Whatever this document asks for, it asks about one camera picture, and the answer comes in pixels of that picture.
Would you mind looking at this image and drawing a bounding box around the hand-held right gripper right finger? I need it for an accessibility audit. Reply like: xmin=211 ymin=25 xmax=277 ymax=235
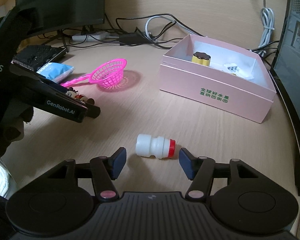
xmin=179 ymin=148 xmax=260 ymax=203

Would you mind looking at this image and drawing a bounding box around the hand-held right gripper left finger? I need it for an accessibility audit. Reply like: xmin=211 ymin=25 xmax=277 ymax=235
xmin=44 ymin=147 xmax=127 ymax=203

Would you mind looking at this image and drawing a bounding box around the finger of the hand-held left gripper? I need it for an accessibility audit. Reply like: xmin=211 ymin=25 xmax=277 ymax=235
xmin=85 ymin=105 xmax=101 ymax=119
xmin=12 ymin=59 xmax=70 ymax=98

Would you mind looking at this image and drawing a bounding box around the small figurine toy red cap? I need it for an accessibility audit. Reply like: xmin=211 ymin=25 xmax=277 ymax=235
xmin=64 ymin=87 xmax=95 ymax=105

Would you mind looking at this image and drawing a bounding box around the white bottle red cap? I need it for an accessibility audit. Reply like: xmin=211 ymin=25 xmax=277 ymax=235
xmin=136 ymin=134 xmax=177 ymax=160

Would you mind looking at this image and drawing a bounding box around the pink cardboard box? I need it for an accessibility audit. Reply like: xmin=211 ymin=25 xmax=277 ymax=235
xmin=159 ymin=34 xmax=277 ymax=124

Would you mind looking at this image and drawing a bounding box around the yellow pudding toy brown top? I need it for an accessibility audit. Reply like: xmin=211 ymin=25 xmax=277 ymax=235
xmin=191 ymin=51 xmax=211 ymax=66

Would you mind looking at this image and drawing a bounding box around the wooden desktop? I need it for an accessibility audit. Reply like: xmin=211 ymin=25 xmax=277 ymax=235
xmin=0 ymin=5 xmax=300 ymax=205

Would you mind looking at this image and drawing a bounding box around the person's left hand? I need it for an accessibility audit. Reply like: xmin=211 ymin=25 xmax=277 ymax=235
xmin=0 ymin=106 xmax=35 ymax=161

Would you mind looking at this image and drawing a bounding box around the blue and white packet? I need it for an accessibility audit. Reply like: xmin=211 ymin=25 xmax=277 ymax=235
xmin=36 ymin=62 xmax=75 ymax=83

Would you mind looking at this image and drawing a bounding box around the black flat device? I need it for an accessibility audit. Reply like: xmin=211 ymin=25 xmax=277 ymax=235
xmin=12 ymin=44 xmax=67 ymax=72

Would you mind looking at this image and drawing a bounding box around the pink plastic strainer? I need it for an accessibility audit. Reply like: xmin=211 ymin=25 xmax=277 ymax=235
xmin=60 ymin=58 xmax=128 ymax=90

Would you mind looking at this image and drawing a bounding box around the white power strip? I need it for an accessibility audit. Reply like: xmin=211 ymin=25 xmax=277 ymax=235
xmin=72 ymin=31 xmax=110 ymax=42

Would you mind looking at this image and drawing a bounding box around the black computer monitor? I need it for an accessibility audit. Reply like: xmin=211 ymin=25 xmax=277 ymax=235
xmin=15 ymin=0 xmax=106 ymax=48

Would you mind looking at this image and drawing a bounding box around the black power adapter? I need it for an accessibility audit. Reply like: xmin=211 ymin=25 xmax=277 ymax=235
xmin=119 ymin=33 xmax=147 ymax=46

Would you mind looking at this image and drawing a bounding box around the black curved monitor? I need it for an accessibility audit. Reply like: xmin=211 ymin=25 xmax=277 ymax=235
xmin=270 ymin=0 xmax=300 ymax=197

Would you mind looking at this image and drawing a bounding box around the black cable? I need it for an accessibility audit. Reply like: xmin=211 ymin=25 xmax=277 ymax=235
xmin=115 ymin=15 xmax=203 ymax=50

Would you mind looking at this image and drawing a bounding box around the white looped cable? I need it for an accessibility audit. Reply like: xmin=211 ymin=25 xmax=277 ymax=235
xmin=145 ymin=15 xmax=177 ymax=40

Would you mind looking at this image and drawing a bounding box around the white coiled cable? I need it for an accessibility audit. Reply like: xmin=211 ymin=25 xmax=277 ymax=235
xmin=252 ymin=0 xmax=275 ymax=53

